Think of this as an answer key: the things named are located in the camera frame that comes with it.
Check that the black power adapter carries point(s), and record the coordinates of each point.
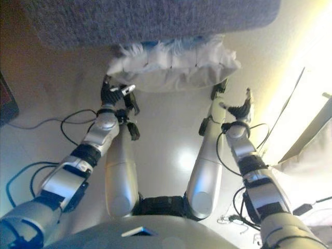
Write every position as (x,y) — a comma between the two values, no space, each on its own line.
(302,208)

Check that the glossy dark tv cabinet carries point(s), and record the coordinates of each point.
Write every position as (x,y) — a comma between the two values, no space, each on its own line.
(6,101)

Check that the silver robot left leg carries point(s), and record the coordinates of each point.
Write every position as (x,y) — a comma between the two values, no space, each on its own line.
(120,176)

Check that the grey fabric armchair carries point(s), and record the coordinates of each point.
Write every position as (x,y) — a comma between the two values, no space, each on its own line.
(145,20)

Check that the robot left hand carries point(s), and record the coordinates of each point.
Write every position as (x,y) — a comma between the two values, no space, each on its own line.
(110,96)

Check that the white fringed cushion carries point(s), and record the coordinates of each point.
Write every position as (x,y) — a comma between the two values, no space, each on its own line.
(176,70)

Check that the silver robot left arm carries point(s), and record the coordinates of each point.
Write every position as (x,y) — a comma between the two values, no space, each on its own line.
(72,166)

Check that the white bed mattress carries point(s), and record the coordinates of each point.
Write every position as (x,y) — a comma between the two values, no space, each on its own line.
(308,145)

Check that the grey robot torso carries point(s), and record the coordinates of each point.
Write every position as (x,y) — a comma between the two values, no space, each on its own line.
(145,233)

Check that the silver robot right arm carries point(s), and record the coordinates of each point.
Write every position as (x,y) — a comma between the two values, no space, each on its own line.
(262,186)

